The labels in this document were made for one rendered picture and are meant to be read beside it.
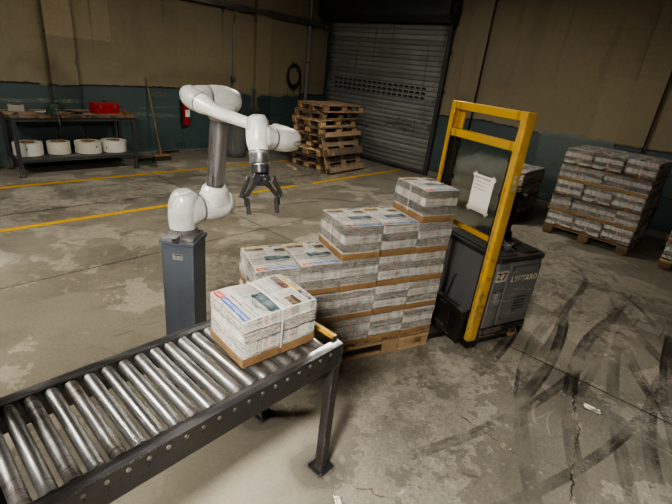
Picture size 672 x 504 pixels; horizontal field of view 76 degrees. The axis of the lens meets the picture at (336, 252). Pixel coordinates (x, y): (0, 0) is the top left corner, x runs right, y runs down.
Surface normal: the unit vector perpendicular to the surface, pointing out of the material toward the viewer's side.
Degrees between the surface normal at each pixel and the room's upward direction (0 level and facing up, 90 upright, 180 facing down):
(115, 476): 90
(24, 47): 90
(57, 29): 90
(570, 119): 90
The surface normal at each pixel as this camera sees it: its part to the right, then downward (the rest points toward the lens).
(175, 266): -0.09, 0.38
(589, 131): -0.68, 0.22
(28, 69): 0.73, 0.33
